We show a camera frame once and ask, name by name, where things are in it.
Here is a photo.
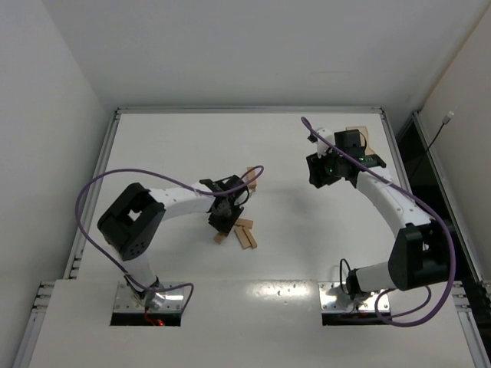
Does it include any amber transparent plastic box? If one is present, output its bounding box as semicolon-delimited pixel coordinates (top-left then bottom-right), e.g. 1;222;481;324
345;126;375;155

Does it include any wood block with text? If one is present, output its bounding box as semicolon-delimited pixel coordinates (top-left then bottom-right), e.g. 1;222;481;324
213;232;227;245

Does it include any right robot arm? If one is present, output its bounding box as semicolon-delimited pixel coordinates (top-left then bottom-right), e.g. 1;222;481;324
306;129;455;299

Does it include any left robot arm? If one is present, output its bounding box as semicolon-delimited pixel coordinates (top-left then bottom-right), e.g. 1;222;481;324
97;175;249;300

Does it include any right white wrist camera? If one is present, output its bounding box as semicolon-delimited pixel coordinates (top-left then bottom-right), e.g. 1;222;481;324
311;128;334;157

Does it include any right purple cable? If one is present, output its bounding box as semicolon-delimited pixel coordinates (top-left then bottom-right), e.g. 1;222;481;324
301;117;456;327

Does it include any purple cable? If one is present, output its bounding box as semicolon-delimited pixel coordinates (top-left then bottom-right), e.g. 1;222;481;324
74;165;265;307
301;117;456;327

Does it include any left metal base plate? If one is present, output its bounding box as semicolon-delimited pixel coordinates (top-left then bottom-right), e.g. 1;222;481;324
113;283;184;313

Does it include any metal base plate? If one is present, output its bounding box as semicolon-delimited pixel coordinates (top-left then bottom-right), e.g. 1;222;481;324
318;281;381;315
113;283;184;313

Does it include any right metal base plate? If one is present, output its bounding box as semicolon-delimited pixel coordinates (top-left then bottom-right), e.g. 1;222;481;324
318;281;381;315

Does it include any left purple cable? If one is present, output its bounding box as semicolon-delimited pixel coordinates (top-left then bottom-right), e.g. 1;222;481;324
74;165;265;307

